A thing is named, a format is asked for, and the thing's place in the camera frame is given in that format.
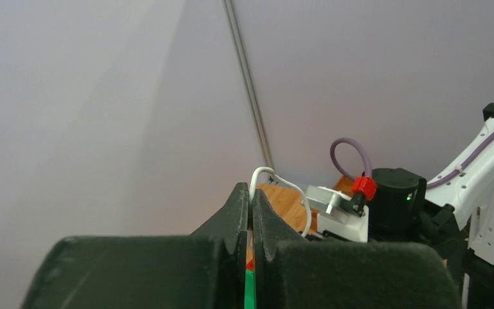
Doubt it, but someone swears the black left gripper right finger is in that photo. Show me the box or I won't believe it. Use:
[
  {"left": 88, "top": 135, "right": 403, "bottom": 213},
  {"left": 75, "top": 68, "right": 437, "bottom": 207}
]
[{"left": 252, "top": 190, "right": 461, "bottom": 308}]

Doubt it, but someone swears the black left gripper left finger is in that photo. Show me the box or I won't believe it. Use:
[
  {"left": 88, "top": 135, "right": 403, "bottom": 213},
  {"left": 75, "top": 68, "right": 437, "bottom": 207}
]
[{"left": 21, "top": 183, "right": 249, "bottom": 308}]

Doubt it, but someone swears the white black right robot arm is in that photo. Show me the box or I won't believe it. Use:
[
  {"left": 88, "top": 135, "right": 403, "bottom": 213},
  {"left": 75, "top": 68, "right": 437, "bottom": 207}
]
[{"left": 368, "top": 103, "right": 494, "bottom": 308}]

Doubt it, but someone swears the red plastic bin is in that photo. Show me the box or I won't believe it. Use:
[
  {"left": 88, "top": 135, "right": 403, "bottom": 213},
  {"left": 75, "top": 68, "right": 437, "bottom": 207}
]
[{"left": 246, "top": 260, "right": 254, "bottom": 272}]

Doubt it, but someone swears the green plastic bin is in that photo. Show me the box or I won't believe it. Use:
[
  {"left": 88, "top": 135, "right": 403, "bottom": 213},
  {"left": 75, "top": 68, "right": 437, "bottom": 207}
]
[{"left": 244, "top": 268, "right": 256, "bottom": 309}]

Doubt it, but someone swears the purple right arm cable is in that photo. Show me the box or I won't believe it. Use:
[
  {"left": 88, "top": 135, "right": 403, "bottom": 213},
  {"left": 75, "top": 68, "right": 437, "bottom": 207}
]
[{"left": 330, "top": 111, "right": 494, "bottom": 191}]

